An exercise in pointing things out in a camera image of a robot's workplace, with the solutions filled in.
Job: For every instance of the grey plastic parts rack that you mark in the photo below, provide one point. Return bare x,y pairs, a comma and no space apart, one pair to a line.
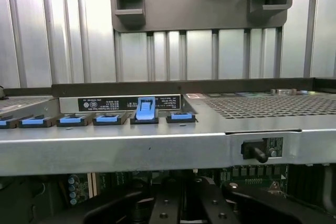
197,3

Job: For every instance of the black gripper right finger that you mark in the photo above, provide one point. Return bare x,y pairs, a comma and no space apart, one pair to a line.
236,208

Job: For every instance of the green Dell motherboard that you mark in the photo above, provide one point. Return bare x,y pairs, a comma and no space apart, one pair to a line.
252,174

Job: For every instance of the white expansion slot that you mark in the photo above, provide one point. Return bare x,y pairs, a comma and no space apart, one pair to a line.
92,183

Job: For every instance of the open black PC case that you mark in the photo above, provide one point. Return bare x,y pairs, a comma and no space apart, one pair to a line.
105,150

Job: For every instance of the black intrusion switch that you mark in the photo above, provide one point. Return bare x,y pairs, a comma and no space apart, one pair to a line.
252,149

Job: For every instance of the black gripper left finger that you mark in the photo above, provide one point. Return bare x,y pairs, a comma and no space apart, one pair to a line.
168,208

